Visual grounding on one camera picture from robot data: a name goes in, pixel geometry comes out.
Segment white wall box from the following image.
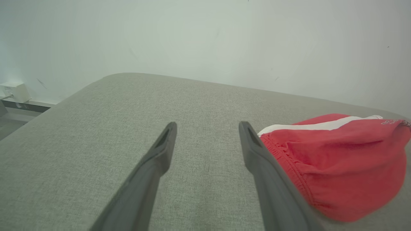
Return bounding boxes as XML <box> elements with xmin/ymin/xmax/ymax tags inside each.
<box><xmin>0</xmin><ymin>82</ymin><xmax>31</xmax><ymax>104</ymax></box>

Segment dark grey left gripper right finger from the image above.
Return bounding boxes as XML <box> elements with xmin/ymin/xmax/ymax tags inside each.
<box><xmin>239</xmin><ymin>121</ymin><xmax>326</xmax><ymax>231</ymax></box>

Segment red shorts with white stripe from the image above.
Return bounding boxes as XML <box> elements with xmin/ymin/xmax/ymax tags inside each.
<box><xmin>258</xmin><ymin>113</ymin><xmax>411</xmax><ymax>223</ymax></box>

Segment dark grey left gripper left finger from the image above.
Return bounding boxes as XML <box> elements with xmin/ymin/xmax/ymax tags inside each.
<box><xmin>89</xmin><ymin>122</ymin><xmax>177</xmax><ymax>231</ymax></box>

